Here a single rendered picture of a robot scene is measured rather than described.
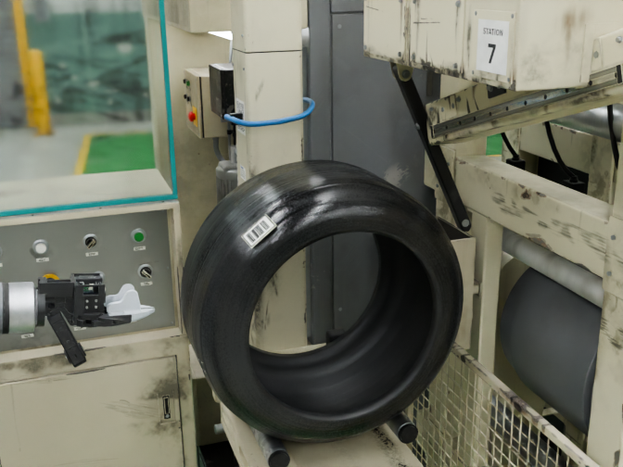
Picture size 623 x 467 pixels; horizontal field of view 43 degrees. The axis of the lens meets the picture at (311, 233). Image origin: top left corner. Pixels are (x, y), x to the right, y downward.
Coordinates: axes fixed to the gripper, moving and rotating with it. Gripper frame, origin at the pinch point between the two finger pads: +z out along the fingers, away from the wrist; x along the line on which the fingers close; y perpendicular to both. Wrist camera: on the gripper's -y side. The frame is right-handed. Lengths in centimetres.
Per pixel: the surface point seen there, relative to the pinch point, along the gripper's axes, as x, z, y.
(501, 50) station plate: -37, 44, 55
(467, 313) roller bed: 14, 83, -9
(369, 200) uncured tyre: -13.7, 36.9, 25.7
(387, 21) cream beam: 6, 46, 58
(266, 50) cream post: 22, 27, 50
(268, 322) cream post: 23.8, 34.0, -12.8
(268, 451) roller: -10.1, 23.3, -26.3
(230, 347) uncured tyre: -12.5, 12.8, -2.6
